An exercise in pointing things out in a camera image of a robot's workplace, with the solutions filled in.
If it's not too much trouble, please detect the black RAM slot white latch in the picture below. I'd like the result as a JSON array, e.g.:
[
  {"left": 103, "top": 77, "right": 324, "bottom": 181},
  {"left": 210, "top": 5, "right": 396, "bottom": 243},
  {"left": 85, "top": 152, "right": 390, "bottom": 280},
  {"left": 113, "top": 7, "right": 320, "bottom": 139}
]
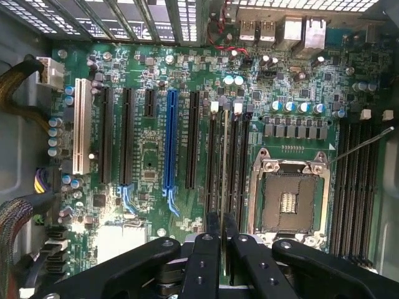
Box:
[
  {"left": 358, "top": 110, "right": 395, "bottom": 268},
  {"left": 339, "top": 108, "right": 372, "bottom": 258},
  {"left": 228, "top": 102, "right": 244, "bottom": 219},
  {"left": 204, "top": 100, "right": 219, "bottom": 216}
]

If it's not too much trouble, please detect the black RAM slot dark latch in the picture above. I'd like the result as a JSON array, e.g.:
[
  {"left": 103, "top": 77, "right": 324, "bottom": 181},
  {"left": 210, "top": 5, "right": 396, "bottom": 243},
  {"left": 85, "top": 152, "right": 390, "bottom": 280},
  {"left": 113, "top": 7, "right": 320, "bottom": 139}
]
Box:
[
  {"left": 329, "top": 104, "right": 364, "bottom": 255},
  {"left": 218, "top": 97, "right": 233, "bottom": 216},
  {"left": 236, "top": 104, "right": 254, "bottom": 233},
  {"left": 349, "top": 120, "right": 377, "bottom": 263}
]

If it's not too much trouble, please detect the long black expansion slot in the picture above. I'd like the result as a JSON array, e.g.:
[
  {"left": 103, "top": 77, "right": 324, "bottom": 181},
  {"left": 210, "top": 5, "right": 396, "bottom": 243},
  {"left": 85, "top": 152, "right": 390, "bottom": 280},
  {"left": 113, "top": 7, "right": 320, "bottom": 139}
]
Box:
[
  {"left": 99, "top": 86, "right": 114, "bottom": 186},
  {"left": 119, "top": 87, "right": 136, "bottom": 186},
  {"left": 185, "top": 90, "right": 201, "bottom": 191}
]

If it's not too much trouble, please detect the blue expansion slot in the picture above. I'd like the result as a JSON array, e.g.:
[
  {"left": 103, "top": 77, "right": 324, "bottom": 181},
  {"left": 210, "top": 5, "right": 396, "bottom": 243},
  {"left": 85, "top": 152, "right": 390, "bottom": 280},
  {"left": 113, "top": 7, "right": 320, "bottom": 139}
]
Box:
[{"left": 161, "top": 88, "right": 180, "bottom": 192}]

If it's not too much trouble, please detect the short black expansion slot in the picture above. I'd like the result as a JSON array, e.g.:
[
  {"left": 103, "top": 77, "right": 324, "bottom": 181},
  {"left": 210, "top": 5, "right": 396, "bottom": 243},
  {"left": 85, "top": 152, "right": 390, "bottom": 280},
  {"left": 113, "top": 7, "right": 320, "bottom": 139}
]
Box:
[{"left": 143, "top": 88, "right": 158, "bottom": 118}]

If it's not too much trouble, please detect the white expansion slot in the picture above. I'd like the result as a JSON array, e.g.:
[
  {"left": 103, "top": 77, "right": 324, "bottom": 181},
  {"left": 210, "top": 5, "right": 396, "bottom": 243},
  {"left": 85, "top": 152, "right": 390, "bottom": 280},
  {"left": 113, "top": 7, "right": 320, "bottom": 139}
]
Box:
[{"left": 72, "top": 77, "right": 93, "bottom": 176}]

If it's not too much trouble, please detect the silver CPU socket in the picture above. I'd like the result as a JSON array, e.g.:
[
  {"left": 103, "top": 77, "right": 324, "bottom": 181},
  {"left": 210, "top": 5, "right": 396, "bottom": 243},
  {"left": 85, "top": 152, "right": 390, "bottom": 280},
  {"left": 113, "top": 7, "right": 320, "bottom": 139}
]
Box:
[{"left": 247, "top": 147, "right": 332, "bottom": 249}]

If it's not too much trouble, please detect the silver chipset heatsink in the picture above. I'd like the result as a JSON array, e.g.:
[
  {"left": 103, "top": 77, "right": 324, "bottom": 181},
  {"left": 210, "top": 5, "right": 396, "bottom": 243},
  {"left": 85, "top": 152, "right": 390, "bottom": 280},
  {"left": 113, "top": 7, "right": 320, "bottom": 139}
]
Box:
[{"left": 95, "top": 222, "right": 148, "bottom": 266}]

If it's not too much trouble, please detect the green motherboard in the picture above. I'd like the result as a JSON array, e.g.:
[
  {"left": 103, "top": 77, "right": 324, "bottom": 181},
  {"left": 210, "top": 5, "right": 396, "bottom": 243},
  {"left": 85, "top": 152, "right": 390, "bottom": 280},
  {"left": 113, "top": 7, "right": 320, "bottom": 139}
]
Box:
[{"left": 46, "top": 29, "right": 393, "bottom": 277}]

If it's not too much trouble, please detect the black SATA port block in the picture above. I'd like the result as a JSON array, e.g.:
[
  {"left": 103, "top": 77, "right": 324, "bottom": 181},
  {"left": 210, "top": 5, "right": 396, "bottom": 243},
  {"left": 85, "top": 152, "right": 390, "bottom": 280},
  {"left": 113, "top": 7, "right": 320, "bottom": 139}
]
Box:
[{"left": 44, "top": 225, "right": 70, "bottom": 275}]

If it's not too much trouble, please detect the thin metal locking lever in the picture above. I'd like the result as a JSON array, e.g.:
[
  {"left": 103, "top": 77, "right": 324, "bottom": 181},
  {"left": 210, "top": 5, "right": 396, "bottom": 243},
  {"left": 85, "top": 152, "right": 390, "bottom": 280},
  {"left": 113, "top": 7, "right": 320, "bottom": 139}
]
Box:
[{"left": 329, "top": 126, "right": 395, "bottom": 165}]

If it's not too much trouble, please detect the grey metal PC case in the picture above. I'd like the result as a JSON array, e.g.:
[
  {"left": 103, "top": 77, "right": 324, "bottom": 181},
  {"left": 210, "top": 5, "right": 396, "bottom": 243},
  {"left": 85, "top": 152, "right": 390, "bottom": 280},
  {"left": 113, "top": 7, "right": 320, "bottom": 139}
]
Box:
[{"left": 0, "top": 0, "right": 399, "bottom": 299}]

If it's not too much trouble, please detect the silver USB port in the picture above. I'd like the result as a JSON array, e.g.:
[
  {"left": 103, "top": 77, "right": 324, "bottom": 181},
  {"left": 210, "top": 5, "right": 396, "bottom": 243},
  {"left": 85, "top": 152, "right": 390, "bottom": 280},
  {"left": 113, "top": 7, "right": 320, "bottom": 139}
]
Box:
[
  {"left": 258, "top": 18, "right": 277, "bottom": 42},
  {"left": 238, "top": 17, "right": 258, "bottom": 42}
]

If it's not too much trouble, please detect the white power connector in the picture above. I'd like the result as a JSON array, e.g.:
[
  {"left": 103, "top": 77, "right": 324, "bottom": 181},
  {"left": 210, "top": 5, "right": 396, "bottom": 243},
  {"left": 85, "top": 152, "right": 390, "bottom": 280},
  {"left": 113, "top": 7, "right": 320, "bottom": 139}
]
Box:
[{"left": 35, "top": 56, "right": 65, "bottom": 92}]

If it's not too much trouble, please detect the silver ethernet port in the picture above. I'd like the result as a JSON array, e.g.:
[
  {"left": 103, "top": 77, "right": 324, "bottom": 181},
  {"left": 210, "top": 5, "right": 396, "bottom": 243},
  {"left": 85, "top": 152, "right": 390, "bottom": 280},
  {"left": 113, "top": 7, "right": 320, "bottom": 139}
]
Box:
[{"left": 302, "top": 17, "right": 327, "bottom": 50}]

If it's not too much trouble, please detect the silver square rear port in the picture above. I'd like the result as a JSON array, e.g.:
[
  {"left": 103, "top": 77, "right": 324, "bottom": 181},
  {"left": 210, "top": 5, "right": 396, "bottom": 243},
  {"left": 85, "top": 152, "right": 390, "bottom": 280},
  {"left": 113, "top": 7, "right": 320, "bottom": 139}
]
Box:
[{"left": 281, "top": 14, "right": 304, "bottom": 42}]

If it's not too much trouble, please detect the black round cable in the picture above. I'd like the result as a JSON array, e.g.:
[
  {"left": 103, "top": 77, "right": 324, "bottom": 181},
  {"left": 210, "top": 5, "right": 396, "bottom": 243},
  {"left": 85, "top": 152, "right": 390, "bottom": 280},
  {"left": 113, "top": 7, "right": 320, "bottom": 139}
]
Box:
[{"left": 28, "top": 190, "right": 62, "bottom": 211}]

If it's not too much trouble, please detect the purple yellow wire plug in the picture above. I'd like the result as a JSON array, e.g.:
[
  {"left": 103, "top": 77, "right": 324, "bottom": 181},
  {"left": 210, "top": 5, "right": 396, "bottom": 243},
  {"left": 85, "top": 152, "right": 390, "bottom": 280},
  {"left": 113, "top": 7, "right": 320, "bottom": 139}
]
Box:
[{"left": 34, "top": 167, "right": 55, "bottom": 195}]

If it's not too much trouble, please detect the multicolour ribbon cable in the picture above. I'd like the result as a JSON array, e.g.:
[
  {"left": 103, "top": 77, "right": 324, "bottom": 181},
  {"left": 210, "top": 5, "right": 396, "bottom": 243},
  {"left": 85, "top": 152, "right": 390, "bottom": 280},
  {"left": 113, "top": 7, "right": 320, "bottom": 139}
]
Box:
[{"left": 0, "top": 199, "right": 36, "bottom": 299}]

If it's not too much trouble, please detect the red and black wire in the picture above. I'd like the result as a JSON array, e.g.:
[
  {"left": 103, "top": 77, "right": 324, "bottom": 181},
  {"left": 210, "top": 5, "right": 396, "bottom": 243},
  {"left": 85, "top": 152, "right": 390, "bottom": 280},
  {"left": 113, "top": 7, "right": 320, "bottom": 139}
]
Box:
[{"left": 206, "top": 0, "right": 251, "bottom": 60}]

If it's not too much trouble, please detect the yellow black braided cable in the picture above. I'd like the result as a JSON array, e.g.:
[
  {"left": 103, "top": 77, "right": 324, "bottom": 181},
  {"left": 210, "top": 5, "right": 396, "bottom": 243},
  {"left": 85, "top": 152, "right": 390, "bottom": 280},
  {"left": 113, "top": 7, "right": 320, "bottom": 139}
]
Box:
[{"left": 0, "top": 54, "right": 52, "bottom": 133}]

